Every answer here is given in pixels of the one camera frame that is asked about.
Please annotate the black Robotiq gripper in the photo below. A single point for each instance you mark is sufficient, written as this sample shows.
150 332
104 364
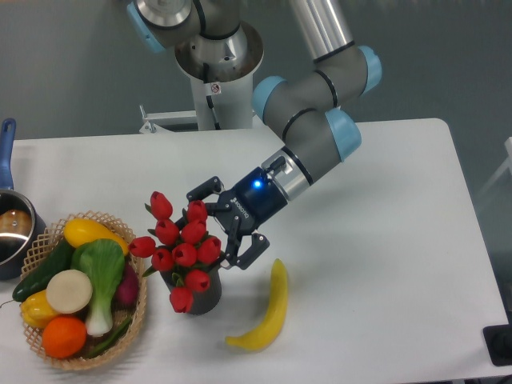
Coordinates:
240 211

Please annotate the red tulip bouquet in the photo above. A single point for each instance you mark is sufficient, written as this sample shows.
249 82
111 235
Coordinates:
170 248

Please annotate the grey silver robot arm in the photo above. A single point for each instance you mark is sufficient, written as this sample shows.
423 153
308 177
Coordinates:
219 53

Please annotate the dark grey ribbed vase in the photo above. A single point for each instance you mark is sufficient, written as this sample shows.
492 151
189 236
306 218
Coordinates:
193 291

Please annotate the yellow banana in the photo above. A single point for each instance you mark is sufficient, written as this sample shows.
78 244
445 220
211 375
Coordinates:
265 333

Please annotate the purple red onion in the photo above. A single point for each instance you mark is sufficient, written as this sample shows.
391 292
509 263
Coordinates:
127 291

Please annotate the green bok choy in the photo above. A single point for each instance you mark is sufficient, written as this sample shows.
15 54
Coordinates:
103 262

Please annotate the yellow squash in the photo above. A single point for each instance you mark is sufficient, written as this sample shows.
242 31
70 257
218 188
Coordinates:
80 231

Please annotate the green bean pod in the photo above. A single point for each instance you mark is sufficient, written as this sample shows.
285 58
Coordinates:
111 340

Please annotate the dark green cucumber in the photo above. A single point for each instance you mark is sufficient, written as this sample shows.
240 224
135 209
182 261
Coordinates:
58 260

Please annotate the white round radish slice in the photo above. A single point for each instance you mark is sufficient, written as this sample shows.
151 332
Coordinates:
69 291

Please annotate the woven wicker basket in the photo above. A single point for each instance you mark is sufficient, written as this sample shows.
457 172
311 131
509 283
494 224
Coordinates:
40 249

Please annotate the orange fruit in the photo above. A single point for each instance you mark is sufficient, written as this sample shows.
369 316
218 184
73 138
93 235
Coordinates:
64 336

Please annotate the yellow bell pepper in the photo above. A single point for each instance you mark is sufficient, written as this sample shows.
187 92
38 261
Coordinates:
36 311

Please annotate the white chair part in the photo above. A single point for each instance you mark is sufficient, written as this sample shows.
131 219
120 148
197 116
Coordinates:
499 178

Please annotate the black device at edge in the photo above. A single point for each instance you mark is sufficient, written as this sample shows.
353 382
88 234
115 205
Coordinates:
498 344

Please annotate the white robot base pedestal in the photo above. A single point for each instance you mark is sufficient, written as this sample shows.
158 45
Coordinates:
217 106

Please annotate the blue handled saucepan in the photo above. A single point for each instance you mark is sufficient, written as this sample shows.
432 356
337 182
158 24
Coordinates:
20 223

